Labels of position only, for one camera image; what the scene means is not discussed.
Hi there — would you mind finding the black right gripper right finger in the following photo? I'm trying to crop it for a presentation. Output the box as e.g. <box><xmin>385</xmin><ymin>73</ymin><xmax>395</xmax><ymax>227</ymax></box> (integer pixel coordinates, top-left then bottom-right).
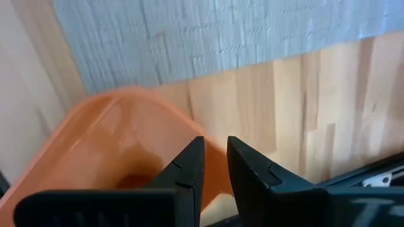
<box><xmin>227</xmin><ymin>136</ymin><xmax>331</xmax><ymax>227</ymax></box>

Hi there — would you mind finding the silver frame bracket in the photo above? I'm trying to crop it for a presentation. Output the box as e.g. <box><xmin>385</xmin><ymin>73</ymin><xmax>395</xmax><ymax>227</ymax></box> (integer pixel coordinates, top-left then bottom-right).
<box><xmin>361</xmin><ymin>172</ymin><xmax>393</xmax><ymax>187</ymax></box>

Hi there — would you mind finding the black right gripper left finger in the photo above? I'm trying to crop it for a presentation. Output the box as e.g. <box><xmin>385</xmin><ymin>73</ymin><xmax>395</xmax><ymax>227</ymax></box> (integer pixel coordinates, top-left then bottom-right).
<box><xmin>143</xmin><ymin>136</ymin><xmax>206</xmax><ymax>227</ymax></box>

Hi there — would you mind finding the grey woven placemat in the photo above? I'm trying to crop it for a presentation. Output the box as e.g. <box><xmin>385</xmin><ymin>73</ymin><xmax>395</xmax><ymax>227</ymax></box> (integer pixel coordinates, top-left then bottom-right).
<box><xmin>52</xmin><ymin>0</ymin><xmax>404</xmax><ymax>95</ymax></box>

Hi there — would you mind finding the salmon plastic bin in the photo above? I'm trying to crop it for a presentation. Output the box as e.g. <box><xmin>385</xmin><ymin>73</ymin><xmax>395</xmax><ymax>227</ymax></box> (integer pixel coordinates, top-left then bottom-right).
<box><xmin>0</xmin><ymin>86</ymin><xmax>235</xmax><ymax>227</ymax></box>

